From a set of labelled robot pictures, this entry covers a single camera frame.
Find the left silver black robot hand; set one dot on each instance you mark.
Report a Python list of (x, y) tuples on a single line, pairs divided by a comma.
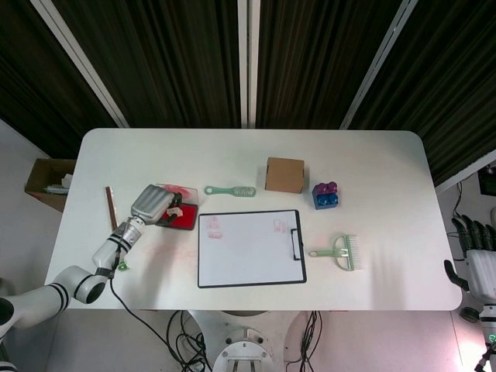
[(151, 203)]

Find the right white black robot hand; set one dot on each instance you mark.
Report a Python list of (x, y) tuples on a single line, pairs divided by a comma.
[(482, 267)]

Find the white and red stamp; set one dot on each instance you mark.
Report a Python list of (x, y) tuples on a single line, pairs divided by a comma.
[(174, 211)]

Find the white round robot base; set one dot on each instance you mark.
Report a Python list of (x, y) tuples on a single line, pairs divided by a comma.
[(248, 348)]

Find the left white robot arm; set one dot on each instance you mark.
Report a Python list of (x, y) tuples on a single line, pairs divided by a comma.
[(58, 294)]

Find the red ink pad clear lid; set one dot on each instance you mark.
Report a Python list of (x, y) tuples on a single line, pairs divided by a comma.
[(188, 218)]

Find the black clipboard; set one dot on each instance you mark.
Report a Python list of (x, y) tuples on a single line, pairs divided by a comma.
[(252, 284)]

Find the wrapped brown chopsticks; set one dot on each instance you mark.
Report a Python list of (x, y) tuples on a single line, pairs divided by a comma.
[(111, 205)]

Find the black monitor screen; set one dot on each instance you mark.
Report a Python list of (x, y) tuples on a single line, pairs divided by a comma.
[(486, 182)]

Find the white paper sheet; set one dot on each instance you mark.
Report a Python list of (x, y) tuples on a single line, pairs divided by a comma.
[(248, 252)]

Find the open cardboard carton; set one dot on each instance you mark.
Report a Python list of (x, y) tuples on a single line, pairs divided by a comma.
[(36, 182)]

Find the brown cardboard box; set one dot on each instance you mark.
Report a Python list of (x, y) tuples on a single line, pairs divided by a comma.
[(284, 174)]

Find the dark brown curtain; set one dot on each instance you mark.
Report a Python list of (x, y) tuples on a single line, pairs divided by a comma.
[(174, 58)]

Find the wide green comb brush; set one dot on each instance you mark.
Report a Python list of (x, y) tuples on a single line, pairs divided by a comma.
[(325, 253)]

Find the blue toy block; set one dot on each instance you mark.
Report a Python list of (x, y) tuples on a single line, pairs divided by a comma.
[(325, 202)]

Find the purple toy block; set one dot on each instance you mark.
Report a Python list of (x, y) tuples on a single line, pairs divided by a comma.
[(325, 188)]

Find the white metal frame post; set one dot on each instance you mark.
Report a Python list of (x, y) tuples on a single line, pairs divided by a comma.
[(247, 62), (381, 62), (81, 66)]

